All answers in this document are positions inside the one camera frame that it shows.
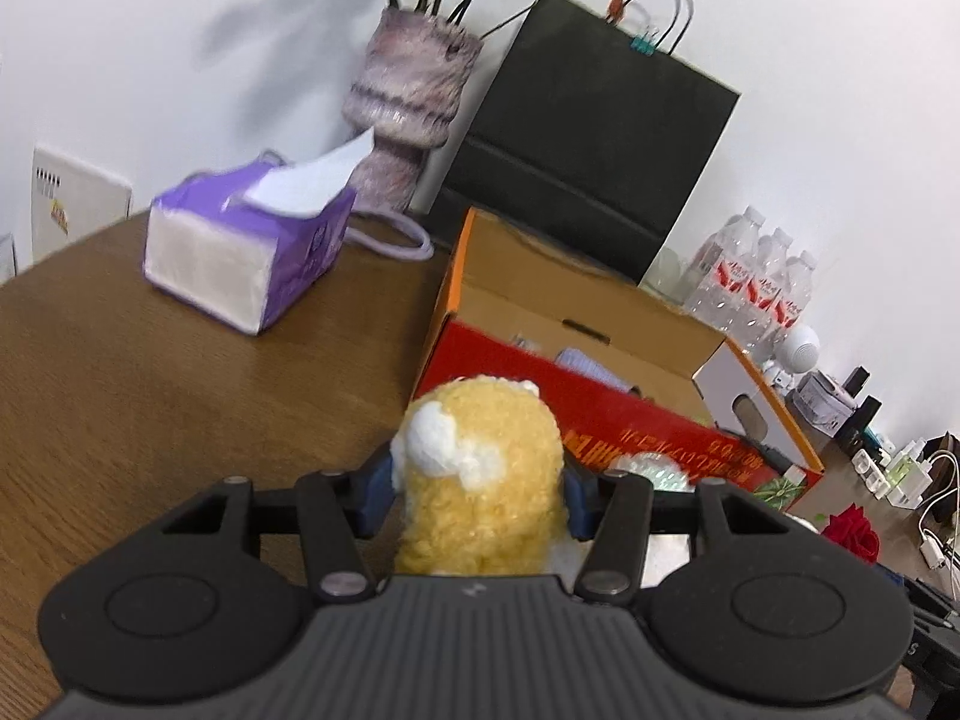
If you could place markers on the small white case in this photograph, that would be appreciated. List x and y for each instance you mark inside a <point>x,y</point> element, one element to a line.
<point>872,469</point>

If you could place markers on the white power adapter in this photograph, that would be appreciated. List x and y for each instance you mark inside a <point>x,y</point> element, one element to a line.
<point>932,553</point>

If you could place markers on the red cardboard box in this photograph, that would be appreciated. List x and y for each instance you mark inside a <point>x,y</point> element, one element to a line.
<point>525,382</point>

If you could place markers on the white charger plug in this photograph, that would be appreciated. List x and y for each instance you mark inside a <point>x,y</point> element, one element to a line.
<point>928,476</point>

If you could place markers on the glass cup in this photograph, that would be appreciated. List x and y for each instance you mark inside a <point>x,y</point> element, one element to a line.
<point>664,274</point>

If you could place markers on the mottled pink ceramic vase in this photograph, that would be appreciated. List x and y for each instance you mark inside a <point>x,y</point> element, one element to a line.
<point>412,90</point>

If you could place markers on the black bottle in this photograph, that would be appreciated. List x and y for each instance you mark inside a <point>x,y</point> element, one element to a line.
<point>861,424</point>

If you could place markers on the tin box pink lid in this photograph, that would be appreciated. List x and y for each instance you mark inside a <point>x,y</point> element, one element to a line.
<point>825,401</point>

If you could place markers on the black paper bag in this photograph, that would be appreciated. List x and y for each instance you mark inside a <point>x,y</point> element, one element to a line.
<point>585,150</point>

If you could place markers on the black tube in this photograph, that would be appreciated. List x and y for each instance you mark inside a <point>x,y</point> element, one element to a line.
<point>857,379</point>

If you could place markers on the dark brown leather object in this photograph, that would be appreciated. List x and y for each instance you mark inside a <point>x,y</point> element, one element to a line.
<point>952,465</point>

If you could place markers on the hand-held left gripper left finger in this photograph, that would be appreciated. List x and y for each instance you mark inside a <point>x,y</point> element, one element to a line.
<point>371,495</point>

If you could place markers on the white robot speaker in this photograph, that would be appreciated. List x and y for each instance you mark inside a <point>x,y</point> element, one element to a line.
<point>799,349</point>

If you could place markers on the teal binder clip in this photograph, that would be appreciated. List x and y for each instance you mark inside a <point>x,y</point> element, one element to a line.
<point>641,41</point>

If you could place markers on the white wall socket panel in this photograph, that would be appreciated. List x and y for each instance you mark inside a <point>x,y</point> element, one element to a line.
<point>82,191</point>

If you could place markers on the red artificial rose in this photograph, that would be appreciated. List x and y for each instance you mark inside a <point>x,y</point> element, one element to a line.
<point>851,532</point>

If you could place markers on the white power strip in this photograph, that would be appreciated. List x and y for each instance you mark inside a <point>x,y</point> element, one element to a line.
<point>904,499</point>

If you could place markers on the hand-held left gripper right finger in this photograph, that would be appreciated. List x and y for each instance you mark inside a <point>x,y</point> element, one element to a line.
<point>579,501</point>

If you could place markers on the clear crinkled plastic bag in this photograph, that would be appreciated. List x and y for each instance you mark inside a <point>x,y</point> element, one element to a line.
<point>656,471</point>

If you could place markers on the blue box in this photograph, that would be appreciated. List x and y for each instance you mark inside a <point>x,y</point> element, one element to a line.
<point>877,440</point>

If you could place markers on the orange binder clip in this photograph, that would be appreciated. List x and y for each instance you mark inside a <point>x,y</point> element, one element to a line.
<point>615,7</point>

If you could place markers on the clear water bottle red label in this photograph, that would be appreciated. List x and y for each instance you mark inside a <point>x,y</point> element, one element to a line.
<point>793,307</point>
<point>765,292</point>
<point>724,270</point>

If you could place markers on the yellow white plush alpaca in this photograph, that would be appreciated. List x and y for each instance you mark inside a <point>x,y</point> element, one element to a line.
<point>480,480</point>

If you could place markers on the purple tissue pack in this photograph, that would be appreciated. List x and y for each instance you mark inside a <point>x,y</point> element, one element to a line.
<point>225,270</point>

